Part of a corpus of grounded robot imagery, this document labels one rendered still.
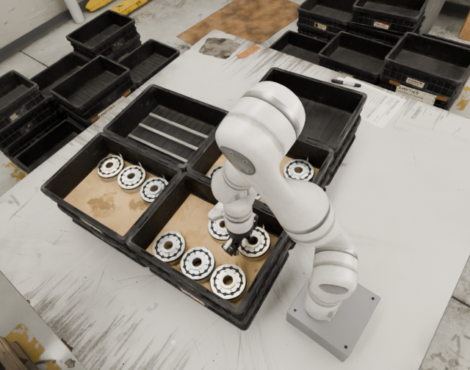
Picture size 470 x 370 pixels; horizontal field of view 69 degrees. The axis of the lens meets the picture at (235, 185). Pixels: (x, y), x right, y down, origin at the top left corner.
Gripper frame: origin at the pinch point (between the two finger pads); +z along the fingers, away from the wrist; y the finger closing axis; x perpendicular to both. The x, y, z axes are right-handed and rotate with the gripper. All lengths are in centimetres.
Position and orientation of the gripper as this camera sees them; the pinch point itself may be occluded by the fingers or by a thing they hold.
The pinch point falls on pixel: (241, 244)
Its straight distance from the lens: 102.4
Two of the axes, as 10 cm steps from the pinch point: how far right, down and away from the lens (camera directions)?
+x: -7.8, -4.9, 3.9
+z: 0.6, 5.7, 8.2
